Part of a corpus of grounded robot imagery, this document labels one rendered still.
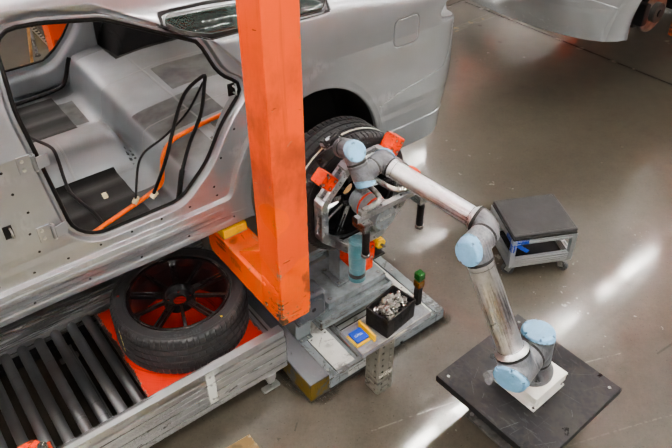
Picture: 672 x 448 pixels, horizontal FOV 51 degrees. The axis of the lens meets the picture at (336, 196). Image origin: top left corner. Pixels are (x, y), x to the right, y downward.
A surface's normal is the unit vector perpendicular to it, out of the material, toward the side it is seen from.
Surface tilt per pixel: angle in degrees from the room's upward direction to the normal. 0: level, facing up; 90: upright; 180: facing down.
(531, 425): 0
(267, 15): 90
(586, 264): 0
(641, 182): 0
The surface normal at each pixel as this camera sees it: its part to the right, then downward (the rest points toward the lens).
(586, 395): 0.00, -0.79
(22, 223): 0.61, 0.48
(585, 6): -0.22, 0.61
